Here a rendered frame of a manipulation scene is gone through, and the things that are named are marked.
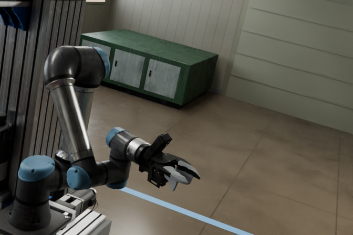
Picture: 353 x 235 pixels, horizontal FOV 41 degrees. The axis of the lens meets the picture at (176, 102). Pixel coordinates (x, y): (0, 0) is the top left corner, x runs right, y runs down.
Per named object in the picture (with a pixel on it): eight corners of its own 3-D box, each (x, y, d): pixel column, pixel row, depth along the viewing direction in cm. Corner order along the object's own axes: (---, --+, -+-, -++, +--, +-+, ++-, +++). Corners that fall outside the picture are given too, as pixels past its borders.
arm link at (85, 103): (39, 183, 178) (60, 41, 164) (72, 176, 189) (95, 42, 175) (56, 198, 171) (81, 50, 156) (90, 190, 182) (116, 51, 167)
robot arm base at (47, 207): (24, 203, 182) (28, 180, 179) (58, 217, 178) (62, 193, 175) (-2, 220, 168) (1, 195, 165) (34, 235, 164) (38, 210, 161)
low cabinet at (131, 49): (209, 92, 956) (219, 54, 935) (180, 111, 786) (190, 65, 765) (118, 65, 1011) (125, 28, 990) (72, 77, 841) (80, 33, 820)
